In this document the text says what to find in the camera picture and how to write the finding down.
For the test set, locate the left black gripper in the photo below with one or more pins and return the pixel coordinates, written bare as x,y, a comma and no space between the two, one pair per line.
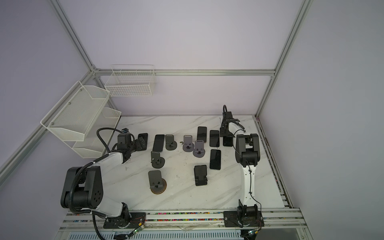
138,146

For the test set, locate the white wire basket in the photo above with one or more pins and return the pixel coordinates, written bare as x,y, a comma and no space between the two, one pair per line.
131,81

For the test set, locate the black round stand left middle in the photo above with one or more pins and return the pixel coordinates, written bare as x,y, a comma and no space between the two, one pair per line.
156,160

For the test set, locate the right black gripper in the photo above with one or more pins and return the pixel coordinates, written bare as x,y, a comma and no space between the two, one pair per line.
222,132

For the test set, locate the black folding stand front right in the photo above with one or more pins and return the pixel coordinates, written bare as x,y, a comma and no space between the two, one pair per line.
200,173

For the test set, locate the black phone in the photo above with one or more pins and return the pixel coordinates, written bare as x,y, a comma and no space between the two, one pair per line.
215,159
214,138
228,141
142,141
159,143
202,134

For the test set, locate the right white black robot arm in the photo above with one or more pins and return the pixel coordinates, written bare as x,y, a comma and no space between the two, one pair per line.
247,155

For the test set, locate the aluminium frame back bar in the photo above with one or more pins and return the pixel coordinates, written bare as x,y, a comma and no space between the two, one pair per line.
191,72

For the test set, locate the upper white mesh shelf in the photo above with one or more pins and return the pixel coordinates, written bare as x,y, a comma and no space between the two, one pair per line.
72,118

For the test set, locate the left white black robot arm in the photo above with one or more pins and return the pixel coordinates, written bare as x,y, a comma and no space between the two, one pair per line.
83,191

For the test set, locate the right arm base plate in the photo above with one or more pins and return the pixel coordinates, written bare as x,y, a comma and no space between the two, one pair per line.
232,219

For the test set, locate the grey round stand back right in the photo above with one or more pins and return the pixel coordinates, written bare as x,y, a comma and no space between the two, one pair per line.
199,150

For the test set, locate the aluminium mounting rail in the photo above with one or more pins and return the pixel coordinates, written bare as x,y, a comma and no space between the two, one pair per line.
194,220

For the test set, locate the wooden base phone stand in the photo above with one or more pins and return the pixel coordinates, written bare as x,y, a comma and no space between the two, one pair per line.
157,184

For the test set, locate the grey stand back centre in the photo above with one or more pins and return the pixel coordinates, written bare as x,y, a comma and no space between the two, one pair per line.
188,144

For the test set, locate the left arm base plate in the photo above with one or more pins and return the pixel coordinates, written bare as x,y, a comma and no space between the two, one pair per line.
131,222

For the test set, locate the black stand back left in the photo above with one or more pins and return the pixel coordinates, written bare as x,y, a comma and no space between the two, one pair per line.
171,144

